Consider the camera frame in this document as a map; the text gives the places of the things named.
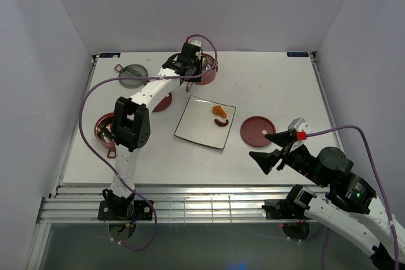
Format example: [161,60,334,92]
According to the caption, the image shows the metal tongs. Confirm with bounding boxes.
[185,82,193,92]

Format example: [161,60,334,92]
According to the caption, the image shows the dark red inner lid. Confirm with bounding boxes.
[153,93,173,113]

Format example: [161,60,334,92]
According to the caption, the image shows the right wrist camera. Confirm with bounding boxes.
[287,118,312,152]

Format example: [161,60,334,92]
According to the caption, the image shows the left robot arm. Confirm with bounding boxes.
[103,40,203,219]

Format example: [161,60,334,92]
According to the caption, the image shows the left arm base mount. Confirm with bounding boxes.
[97,200,153,221]

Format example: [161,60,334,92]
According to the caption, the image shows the pink bowl front left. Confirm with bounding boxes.
[94,113,116,159]

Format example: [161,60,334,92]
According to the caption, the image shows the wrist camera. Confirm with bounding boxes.
[186,37,203,49]
[287,118,312,152]

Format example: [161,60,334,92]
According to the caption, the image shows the pink bowl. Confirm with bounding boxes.
[94,113,116,159]
[195,53,218,86]

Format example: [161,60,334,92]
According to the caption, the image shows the dark red lid right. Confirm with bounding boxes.
[240,116,276,148]

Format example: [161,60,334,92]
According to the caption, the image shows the white square plate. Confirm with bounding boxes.
[174,95,237,150]

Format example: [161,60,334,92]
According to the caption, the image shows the grey lunch box lid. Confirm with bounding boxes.
[114,64,149,89]

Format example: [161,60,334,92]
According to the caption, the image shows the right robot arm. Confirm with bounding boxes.
[249,130,404,269]

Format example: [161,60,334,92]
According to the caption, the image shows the dark red sausage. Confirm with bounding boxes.
[214,118,229,127]

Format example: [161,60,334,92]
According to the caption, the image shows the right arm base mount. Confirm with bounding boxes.
[261,195,317,219]

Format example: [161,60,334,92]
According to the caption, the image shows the dark red lid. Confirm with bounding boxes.
[240,116,276,148]
[153,93,173,113]

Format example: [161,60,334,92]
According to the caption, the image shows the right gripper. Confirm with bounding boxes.
[247,130,327,187]

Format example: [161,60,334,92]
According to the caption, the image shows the orange fried chicken piece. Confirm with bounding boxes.
[212,105,227,118]

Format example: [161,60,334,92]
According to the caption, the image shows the aluminium frame rail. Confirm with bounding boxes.
[36,186,292,224]

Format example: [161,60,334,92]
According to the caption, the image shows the pink bowl rear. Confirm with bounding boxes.
[195,53,218,86]

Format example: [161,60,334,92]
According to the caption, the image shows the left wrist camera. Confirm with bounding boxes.
[186,37,203,49]

